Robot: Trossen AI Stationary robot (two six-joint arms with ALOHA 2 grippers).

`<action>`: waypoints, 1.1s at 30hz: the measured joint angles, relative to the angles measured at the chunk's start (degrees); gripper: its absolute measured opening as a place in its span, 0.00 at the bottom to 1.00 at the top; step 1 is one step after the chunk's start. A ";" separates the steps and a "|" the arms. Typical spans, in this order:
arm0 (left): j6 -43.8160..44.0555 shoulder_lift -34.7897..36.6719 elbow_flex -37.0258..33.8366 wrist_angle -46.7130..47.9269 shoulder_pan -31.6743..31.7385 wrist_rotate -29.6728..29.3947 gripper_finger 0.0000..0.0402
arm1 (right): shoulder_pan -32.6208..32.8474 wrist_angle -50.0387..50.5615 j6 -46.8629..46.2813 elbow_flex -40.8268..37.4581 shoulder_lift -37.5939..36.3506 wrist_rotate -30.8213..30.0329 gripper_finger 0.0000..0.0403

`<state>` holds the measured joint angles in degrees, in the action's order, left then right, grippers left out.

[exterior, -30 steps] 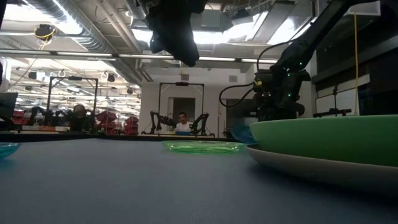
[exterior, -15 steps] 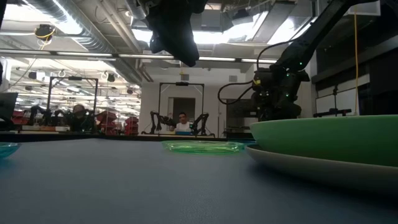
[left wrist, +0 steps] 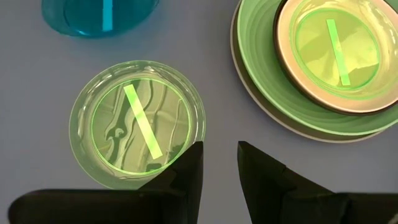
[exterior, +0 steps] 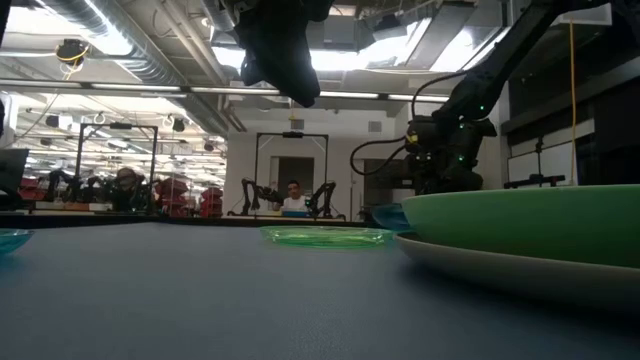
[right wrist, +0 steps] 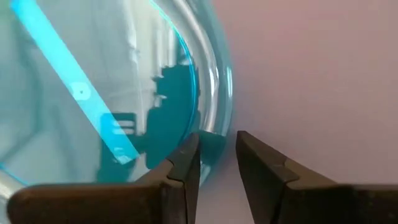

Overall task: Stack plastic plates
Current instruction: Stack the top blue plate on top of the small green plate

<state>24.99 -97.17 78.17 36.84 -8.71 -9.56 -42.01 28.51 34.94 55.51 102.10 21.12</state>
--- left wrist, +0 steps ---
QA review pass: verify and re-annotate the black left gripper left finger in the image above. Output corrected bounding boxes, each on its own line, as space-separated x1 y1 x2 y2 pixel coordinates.
8 141 205 224

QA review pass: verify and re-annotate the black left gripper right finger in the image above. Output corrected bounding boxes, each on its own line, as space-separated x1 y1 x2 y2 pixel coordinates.
237 141 398 224

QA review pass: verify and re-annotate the clear green plastic plate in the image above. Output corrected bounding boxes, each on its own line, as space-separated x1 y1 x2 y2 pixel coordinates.
68 60 206 190
288 0 398 101

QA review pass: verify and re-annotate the opaque green plate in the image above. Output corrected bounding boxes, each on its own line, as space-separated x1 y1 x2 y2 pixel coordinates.
236 0 398 136

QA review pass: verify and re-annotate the cream plate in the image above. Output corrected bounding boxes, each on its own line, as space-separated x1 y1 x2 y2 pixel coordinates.
272 0 398 116

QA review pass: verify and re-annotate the clear blue plastic plate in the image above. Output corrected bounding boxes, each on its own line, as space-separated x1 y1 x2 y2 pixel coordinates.
41 0 160 39

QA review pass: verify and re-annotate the large grey plate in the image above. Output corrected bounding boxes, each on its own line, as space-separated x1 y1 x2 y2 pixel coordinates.
229 0 387 144

